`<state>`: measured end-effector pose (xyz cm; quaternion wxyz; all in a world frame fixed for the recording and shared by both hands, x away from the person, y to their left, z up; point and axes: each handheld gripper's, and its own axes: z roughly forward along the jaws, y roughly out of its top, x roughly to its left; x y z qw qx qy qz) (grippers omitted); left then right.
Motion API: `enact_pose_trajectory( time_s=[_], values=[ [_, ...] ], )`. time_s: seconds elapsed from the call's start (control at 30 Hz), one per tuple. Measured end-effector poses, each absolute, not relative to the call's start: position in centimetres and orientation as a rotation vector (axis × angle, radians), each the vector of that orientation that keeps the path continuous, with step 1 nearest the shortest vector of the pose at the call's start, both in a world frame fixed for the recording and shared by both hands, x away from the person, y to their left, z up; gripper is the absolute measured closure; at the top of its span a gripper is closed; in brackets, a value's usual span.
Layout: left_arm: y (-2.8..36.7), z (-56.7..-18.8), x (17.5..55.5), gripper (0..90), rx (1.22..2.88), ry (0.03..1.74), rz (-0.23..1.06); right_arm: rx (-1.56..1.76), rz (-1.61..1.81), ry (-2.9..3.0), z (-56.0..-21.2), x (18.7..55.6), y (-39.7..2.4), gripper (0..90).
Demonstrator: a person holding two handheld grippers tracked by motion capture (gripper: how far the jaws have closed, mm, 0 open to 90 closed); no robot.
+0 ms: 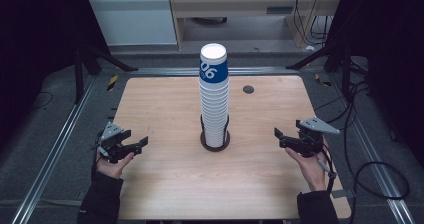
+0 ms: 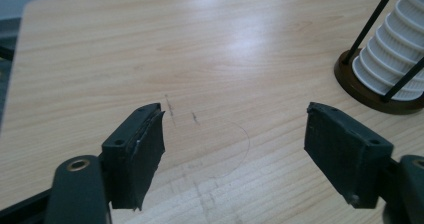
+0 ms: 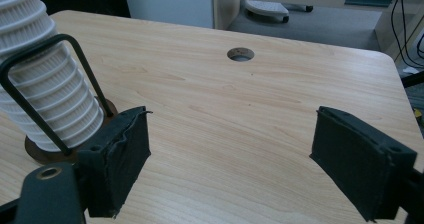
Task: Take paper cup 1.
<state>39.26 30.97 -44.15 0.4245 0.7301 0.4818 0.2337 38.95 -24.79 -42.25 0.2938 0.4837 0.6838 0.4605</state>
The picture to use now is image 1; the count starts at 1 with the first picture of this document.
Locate black metal stand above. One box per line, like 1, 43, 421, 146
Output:
285, 43, 353, 98
74, 43, 138, 105

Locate thin black floor cable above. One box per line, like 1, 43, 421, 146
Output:
29, 91, 54, 111

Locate hanging black desk cables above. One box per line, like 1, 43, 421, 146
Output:
294, 0, 334, 47

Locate black curtain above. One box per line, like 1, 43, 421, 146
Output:
333, 0, 424, 168
0, 0, 101, 145

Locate yellow black tape strip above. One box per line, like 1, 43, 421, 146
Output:
106, 74, 119, 92
314, 73, 333, 88

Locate person's right hand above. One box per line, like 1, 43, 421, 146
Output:
284, 146, 331, 192

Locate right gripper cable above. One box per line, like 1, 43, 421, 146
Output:
313, 143, 338, 193

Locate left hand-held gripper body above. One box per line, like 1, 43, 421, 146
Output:
94, 122, 134, 164

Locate white cabinet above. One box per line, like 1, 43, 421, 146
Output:
87, 0, 178, 47

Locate stack of paper cups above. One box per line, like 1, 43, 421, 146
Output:
198, 42, 231, 149

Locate person's left hand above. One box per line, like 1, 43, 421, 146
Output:
95, 150, 136, 180

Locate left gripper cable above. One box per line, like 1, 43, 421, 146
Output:
91, 130, 105, 182

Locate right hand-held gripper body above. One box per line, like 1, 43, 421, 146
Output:
296, 117, 341, 158

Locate looped black floor cable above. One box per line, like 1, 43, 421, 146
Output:
346, 80, 410, 224

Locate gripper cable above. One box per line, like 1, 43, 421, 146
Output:
313, 143, 338, 193
91, 130, 105, 182

